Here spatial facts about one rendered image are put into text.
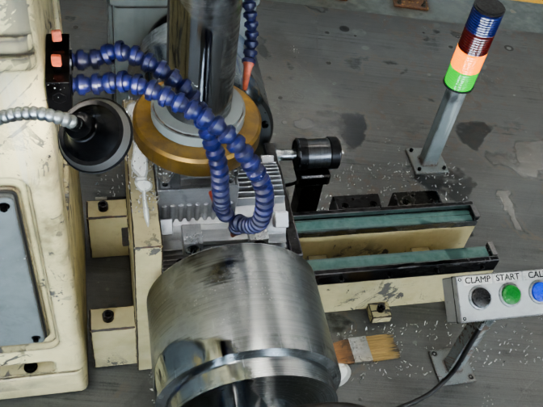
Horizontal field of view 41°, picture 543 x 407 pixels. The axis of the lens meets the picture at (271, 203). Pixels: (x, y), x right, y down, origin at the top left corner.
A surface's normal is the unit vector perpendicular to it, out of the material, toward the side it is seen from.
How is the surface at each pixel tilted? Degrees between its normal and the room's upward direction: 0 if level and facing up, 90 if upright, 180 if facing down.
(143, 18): 90
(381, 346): 2
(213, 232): 0
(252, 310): 2
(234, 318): 9
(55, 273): 90
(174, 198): 90
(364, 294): 90
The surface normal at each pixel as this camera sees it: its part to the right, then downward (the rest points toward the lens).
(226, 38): 0.69, 0.60
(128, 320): 0.12, -0.65
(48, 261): 0.18, 0.75
